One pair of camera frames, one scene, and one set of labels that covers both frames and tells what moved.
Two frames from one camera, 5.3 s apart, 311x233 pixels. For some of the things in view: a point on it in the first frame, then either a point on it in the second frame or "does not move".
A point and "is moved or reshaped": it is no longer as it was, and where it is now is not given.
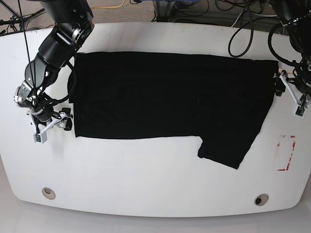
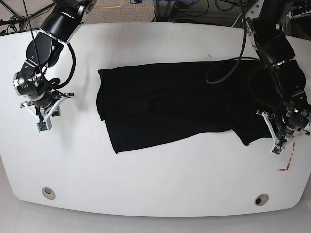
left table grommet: [48, 193] does not move
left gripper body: [59, 120] -> [45, 109]
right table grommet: [261, 199] does not move
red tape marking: [293, 146] does not move
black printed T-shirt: [224, 100] is moved or reshaped
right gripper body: [304, 99] -> [282, 135]
